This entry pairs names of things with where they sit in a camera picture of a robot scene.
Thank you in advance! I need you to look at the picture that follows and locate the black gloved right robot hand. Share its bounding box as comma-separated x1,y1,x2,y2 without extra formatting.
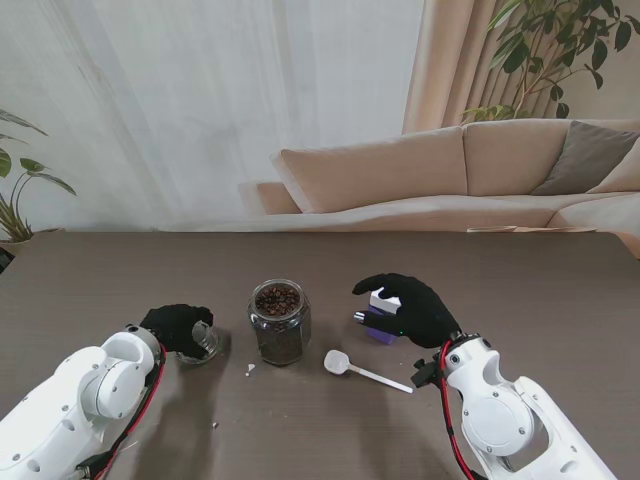
352,272,464,350

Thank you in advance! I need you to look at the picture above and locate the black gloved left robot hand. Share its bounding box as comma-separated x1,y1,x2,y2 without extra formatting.
139,303,215,360

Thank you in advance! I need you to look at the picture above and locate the white square jar lid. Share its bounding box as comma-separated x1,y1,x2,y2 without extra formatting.
369,287,403,317

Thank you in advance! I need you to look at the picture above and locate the clear glass jar lid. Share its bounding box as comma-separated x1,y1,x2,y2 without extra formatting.
174,319,221,366

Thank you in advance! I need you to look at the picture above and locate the purple square coffee jar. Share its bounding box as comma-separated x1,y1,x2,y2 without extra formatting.
363,304,401,347

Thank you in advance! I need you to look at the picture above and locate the white plastic measuring spoon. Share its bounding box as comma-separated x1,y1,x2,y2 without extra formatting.
323,349,415,395

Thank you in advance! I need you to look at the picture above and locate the glass jar of coffee beans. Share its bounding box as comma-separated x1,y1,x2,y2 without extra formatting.
247,278,313,368

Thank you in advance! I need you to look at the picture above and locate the beige sofa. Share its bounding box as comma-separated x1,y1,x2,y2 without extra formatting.
257,118,640,247

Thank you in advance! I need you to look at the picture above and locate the broad leaf green houseplant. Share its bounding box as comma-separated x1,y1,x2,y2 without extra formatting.
0,107,78,245

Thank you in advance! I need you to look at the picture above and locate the white sheer curtain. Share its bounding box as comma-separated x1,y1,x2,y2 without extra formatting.
0,0,427,234

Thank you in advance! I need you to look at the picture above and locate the grey sofa cushion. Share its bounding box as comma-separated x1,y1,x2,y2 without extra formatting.
532,119,640,196

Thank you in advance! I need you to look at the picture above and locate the beige sofa cushion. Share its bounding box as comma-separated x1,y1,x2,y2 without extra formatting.
587,148,640,195

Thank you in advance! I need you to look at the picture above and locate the beige pleated curtain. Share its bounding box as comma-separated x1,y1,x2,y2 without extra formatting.
402,0,640,135

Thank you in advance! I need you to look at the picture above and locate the tall dark green leafy plant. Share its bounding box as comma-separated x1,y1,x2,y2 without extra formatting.
459,0,634,124

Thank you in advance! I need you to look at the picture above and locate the red left arm cable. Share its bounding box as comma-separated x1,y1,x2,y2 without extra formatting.
92,342,169,469

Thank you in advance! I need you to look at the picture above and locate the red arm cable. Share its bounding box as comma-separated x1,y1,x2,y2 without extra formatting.
437,342,484,480
92,342,169,469

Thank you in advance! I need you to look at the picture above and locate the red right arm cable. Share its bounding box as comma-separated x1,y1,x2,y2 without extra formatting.
437,342,484,480

